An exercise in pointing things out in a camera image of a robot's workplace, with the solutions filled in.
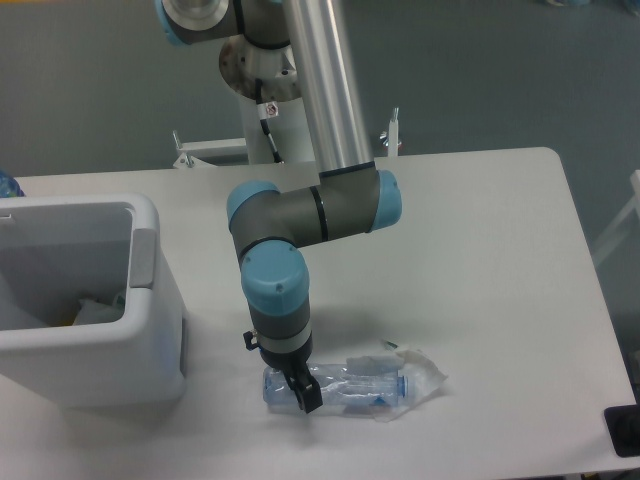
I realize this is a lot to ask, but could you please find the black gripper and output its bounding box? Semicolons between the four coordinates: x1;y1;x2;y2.
243;331;321;414

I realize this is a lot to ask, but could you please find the crushed clear plastic bottle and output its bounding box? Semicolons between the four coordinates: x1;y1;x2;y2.
262;355;410;413

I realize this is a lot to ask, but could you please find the clear plastic wrapper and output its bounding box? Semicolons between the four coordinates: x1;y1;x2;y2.
346;340;447;423

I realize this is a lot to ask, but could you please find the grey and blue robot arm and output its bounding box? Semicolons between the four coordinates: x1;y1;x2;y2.
155;1;402;412

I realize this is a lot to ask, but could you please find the white trash can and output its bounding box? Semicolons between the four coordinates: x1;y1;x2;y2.
1;194;186;407

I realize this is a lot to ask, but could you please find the trash inside can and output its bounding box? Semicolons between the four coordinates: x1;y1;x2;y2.
60;290;126;326

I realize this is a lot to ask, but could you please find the black device at table edge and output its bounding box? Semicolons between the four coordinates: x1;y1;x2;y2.
604;404;640;458

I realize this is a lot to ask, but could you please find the blue patterned object at left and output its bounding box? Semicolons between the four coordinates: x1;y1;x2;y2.
0;170;25;198

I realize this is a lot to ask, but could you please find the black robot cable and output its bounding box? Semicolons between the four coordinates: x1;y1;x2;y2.
253;77;286;165

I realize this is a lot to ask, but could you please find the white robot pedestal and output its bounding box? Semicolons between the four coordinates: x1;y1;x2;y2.
171;34;406;170

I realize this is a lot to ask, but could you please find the white frame at right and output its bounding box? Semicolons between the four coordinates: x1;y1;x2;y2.
591;170;639;268

